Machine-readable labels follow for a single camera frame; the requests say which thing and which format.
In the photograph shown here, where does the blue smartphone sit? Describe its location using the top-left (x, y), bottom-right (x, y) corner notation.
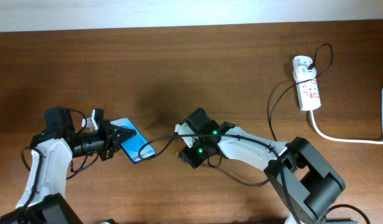
top-left (111, 118), bottom-right (147, 164)

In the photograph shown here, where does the black charging cable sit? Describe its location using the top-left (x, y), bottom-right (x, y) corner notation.
top-left (206, 43), bottom-right (334, 188)

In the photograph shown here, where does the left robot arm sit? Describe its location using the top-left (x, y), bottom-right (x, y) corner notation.
top-left (0, 107), bottom-right (136, 223)

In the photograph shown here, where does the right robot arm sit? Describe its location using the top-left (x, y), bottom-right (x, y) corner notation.
top-left (175, 108), bottom-right (346, 223)

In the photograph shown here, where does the white usb charger adapter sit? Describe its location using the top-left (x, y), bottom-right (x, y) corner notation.
top-left (293, 65), bottom-right (316, 83)

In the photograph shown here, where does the white power strip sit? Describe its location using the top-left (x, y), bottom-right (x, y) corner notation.
top-left (292, 55), bottom-right (321, 111)

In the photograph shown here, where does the white power strip cord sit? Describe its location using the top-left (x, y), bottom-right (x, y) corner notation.
top-left (308, 80), bottom-right (383, 145)

